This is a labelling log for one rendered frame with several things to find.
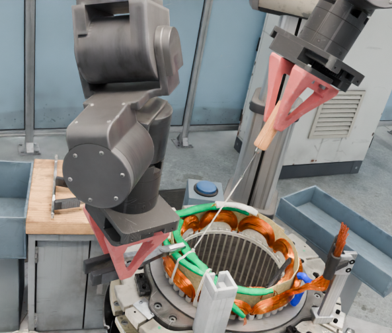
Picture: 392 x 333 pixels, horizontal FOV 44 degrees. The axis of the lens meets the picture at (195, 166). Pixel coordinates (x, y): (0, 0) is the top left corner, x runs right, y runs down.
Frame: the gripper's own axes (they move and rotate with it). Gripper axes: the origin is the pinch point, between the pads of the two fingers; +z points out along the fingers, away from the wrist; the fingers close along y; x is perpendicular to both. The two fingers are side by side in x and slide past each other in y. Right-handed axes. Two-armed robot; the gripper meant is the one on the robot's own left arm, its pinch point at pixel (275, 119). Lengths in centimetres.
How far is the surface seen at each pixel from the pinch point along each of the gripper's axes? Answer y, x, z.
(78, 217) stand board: -21.0, -3.9, 30.5
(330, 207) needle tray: -12.9, 42.4, 14.1
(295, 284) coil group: 8.1, 11.0, 17.2
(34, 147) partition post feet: -222, 78, 113
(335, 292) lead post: 12.4, 12.2, 14.5
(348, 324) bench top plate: -3, 59, 36
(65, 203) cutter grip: -22.0, -6.6, 28.9
